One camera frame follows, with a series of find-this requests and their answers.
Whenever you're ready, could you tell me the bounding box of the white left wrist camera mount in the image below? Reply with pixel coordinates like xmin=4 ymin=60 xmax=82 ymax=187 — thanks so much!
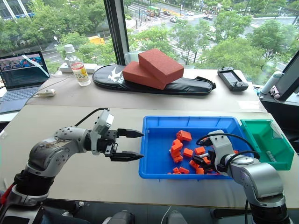
xmin=90 ymin=109 xmax=115 ymax=156

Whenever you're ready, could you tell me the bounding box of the black racket bag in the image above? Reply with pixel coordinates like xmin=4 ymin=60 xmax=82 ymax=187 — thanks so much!
xmin=92 ymin=64 xmax=217 ymax=96

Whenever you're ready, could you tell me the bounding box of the white hanging cable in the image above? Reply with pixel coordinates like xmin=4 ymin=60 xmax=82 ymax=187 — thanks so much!
xmin=163 ymin=205 xmax=172 ymax=224

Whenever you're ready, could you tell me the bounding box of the white adapter plug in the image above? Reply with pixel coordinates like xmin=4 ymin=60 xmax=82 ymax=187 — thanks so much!
xmin=36 ymin=89 xmax=57 ymax=97

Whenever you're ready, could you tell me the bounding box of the white power strip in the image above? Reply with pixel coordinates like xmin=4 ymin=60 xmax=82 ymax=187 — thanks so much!
xmin=59 ymin=63 xmax=98 ymax=73

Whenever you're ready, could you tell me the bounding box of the blue plastic bin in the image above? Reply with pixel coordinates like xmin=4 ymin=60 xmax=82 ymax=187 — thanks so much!
xmin=138 ymin=115 xmax=260 ymax=181

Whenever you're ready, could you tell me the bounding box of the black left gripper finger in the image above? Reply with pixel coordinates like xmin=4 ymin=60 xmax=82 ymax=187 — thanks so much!
xmin=117 ymin=128 xmax=144 ymax=139
xmin=110 ymin=151 xmax=144 ymax=162

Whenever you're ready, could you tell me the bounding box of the dark rounded shape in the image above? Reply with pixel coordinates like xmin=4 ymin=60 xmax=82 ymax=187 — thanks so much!
xmin=166 ymin=210 xmax=189 ymax=224
xmin=102 ymin=210 xmax=136 ymax=224

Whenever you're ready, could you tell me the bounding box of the green plastic bin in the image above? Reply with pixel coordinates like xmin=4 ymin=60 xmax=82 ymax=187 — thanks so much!
xmin=240 ymin=119 xmax=296 ymax=171

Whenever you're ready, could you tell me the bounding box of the black side desk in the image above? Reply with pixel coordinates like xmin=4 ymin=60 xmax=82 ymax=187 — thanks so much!
xmin=259 ymin=92 xmax=299 ymax=141

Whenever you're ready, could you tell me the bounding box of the dark window frame post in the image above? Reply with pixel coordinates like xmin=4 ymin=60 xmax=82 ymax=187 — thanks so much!
xmin=103 ymin=0 xmax=129 ymax=66

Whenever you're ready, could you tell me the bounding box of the open grey laptop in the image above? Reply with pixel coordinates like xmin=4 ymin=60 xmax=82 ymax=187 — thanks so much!
xmin=0 ymin=51 xmax=51 ymax=114

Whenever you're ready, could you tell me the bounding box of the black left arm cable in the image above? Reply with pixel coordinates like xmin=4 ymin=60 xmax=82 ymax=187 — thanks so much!
xmin=74 ymin=107 xmax=110 ymax=128

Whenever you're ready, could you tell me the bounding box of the black handheld game controller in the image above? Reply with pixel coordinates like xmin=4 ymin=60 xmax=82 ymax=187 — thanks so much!
xmin=217 ymin=67 xmax=249 ymax=92

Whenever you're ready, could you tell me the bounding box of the white thermos bottle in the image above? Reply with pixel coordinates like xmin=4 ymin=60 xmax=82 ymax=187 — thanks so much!
xmin=260 ymin=70 xmax=285 ymax=95

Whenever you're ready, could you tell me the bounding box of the dark cylindrical battery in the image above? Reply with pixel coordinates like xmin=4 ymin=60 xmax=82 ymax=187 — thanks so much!
xmin=266 ymin=151 xmax=278 ymax=163

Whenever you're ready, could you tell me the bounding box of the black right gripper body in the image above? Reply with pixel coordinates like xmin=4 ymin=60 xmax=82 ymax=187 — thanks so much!
xmin=207 ymin=150 xmax=220 ymax=174

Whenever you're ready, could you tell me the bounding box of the red brick block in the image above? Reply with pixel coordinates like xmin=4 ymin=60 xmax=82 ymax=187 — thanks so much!
xmin=122 ymin=61 xmax=168 ymax=91
xmin=138 ymin=49 xmax=185 ymax=85

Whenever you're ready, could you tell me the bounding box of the clear plastic water bottle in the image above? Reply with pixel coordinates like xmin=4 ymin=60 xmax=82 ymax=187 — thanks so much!
xmin=64 ymin=44 xmax=92 ymax=87

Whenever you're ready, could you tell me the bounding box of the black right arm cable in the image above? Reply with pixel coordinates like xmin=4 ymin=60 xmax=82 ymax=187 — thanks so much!
xmin=196 ymin=133 xmax=260 ymax=168

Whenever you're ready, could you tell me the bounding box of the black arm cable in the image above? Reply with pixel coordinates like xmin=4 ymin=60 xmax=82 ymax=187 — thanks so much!
xmin=74 ymin=107 xmax=110 ymax=128
xmin=196 ymin=133 xmax=260 ymax=168

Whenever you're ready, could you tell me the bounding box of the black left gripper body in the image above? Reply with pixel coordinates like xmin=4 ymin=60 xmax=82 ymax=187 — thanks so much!
xmin=96 ymin=129 xmax=119 ymax=158

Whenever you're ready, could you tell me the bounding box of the thin white cable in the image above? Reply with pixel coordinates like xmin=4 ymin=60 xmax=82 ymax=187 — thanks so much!
xmin=24 ymin=74 xmax=71 ymax=106

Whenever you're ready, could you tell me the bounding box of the dark monitor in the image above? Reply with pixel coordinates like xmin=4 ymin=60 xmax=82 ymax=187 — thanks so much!
xmin=275 ymin=49 xmax=299 ymax=101

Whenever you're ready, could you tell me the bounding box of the pink small object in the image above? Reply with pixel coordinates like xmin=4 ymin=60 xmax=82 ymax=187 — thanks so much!
xmin=269 ymin=84 xmax=281 ymax=99

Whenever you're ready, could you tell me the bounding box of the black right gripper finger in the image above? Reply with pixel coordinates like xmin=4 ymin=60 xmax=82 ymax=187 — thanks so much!
xmin=192 ymin=154 xmax=210 ymax=163
xmin=198 ymin=162 xmax=214 ymax=173

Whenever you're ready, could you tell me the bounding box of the large orange plastic block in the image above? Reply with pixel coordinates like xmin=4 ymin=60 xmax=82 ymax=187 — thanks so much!
xmin=176 ymin=130 xmax=193 ymax=142

